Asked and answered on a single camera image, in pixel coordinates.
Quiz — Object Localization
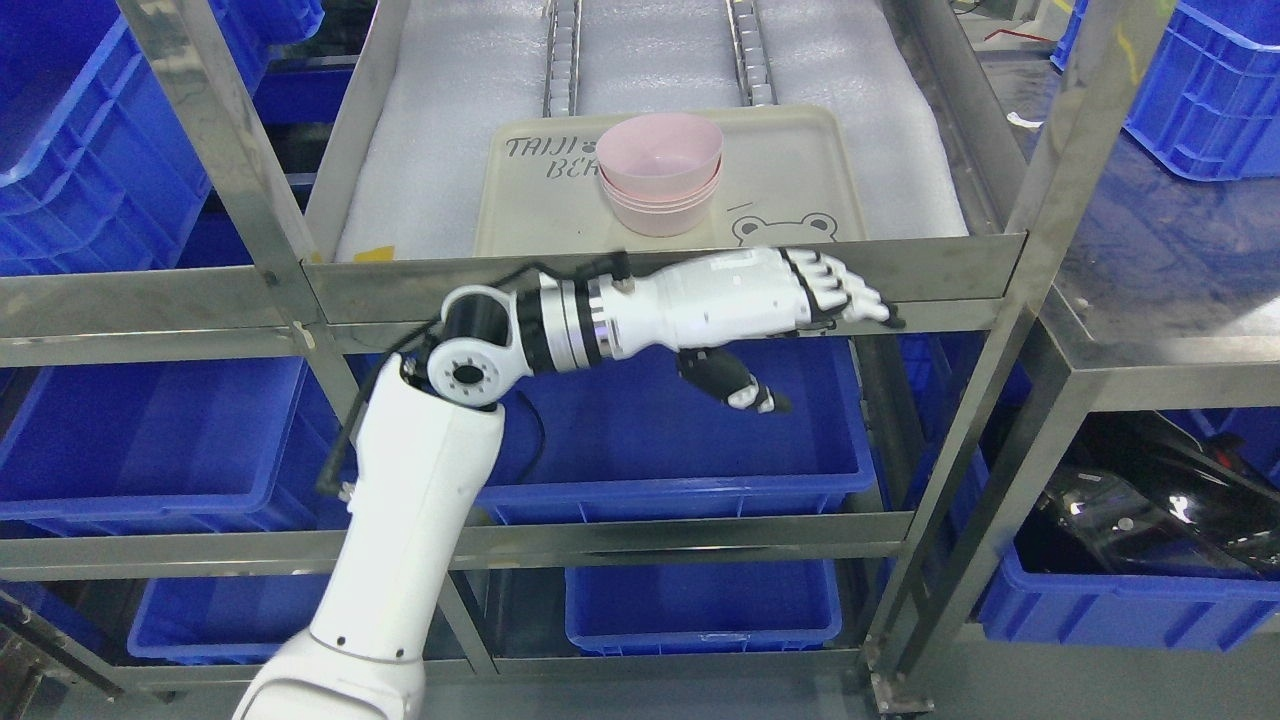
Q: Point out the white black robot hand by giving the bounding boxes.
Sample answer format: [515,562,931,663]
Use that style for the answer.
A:
[590,247,905,414]

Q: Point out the pink ikea bowl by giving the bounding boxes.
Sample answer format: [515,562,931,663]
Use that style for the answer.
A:
[596,113,724,202]

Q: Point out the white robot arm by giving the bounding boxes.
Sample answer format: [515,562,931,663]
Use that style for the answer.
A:
[234,251,634,719]

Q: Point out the blue bin under arm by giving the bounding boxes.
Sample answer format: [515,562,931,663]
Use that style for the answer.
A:
[477,337,876,525]

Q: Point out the steel shelf rack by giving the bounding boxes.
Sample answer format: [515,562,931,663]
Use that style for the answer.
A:
[0,0,1280,717]

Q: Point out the stacked pink bowls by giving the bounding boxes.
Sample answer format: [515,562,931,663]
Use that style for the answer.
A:
[599,161,723,238]

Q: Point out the beige bear tray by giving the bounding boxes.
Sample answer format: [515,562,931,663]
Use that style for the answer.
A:
[474,105,867,258]

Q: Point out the black helmet in bin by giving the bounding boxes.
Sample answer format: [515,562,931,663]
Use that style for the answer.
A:
[1015,411,1279,582]

